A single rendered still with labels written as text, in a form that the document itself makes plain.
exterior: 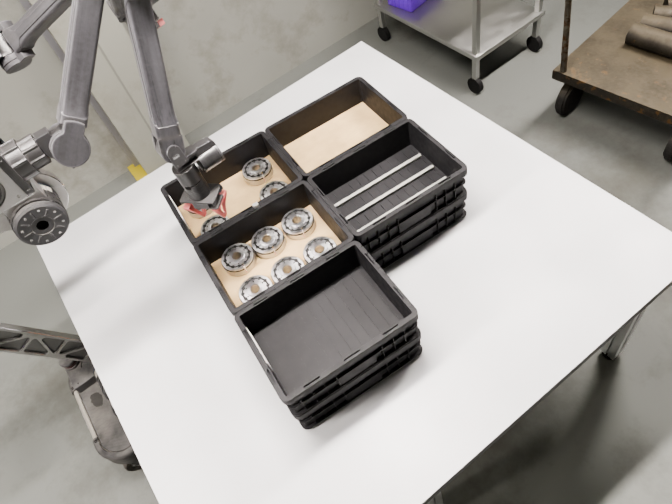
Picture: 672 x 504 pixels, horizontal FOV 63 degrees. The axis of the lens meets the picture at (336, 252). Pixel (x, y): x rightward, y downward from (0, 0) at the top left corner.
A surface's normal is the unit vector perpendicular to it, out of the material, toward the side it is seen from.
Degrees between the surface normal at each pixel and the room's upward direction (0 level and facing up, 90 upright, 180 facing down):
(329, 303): 0
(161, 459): 0
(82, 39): 72
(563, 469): 0
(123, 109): 90
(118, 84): 90
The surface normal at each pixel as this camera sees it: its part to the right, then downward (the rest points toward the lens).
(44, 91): 0.58, 0.59
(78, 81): 0.46, 0.41
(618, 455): -0.19, -0.57
